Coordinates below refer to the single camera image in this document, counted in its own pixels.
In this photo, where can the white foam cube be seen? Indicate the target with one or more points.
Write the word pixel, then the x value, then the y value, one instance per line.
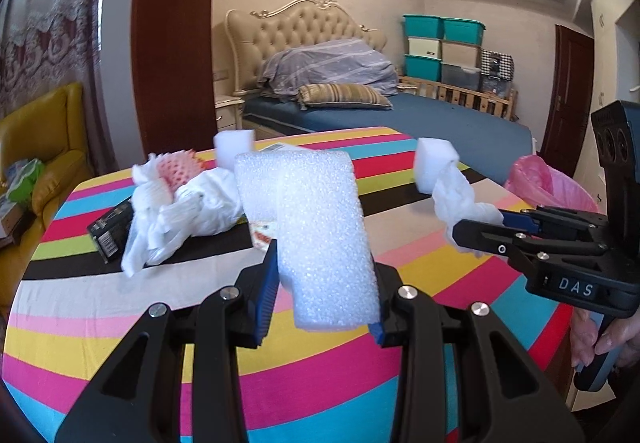
pixel 432 156
pixel 231 143

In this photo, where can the small black box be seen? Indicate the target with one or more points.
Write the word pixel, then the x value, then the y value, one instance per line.
pixel 109 233

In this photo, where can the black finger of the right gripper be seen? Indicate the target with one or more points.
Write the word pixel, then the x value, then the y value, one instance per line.
pixel 483 237

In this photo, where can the large white foam block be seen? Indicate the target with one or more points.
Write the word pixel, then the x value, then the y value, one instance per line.
pixel 324 256

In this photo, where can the pink foam fruit net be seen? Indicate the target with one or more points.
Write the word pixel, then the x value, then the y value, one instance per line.
pixel 179 167

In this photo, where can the books on side table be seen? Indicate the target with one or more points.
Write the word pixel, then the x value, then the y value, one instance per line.
pixel 13 218

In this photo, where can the white bedside table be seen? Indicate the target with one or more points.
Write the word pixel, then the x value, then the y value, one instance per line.
pixel 229 112

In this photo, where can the striped beige pillow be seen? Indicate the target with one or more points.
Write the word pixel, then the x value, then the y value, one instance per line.
pixel 341 96

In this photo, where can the person's hand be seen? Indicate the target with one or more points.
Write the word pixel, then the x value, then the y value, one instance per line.
pixel 586 342

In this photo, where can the dark red wooden pillar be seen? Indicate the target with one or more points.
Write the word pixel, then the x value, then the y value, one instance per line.
pixel 172 74

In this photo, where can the white tissue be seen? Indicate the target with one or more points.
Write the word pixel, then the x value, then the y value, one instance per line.
pixel 454 200

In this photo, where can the grey storage bin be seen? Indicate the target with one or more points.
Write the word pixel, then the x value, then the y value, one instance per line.
pixel 461 76

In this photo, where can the dark wooden door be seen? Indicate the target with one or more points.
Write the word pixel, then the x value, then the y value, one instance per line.
pixel 570 102

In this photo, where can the white storage bin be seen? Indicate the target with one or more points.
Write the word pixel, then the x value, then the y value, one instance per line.
pixel 425 47

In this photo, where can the grey striped duvet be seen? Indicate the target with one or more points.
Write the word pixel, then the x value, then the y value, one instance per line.
pixel 346 61

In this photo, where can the striped colourful tablecloth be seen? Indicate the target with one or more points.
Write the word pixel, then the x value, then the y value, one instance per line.
pixel 72 309

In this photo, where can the teal storage bin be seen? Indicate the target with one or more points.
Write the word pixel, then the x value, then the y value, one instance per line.
pixel 462 30
pixel 423 67
pixel 423 26

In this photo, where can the black white checkered bag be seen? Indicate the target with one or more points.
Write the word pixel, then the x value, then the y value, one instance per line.
pixel 497 65

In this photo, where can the beige tufted headboard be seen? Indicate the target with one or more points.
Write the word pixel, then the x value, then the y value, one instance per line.
pixel 255 37

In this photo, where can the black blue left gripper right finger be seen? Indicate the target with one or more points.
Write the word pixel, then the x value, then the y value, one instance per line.
pixel 502 395

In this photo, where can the white foam fruit net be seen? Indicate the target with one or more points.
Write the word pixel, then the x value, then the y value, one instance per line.
pixel 151 193

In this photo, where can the wooden crib rail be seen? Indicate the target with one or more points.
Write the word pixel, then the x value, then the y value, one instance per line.
pixel 489 103

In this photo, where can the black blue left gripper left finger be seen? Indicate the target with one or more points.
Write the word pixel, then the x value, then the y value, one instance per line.
pixel 135 396

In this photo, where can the pink lined trash bin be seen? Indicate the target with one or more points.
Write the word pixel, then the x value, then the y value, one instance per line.
pixel 531 179

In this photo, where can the crumpled white plastic bag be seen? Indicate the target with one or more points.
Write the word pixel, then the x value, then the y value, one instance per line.
pixel 207 205

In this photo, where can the lace patterned curtain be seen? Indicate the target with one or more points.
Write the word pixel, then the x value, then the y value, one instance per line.
pixel 46 44

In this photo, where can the white orange carton box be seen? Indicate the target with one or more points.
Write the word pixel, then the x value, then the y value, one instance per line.
pixel 262 233

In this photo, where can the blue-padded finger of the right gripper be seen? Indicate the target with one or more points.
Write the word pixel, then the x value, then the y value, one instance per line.
pixel 520 220

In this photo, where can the blue mattress bed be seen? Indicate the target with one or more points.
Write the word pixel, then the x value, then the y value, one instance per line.
pixel 487 144

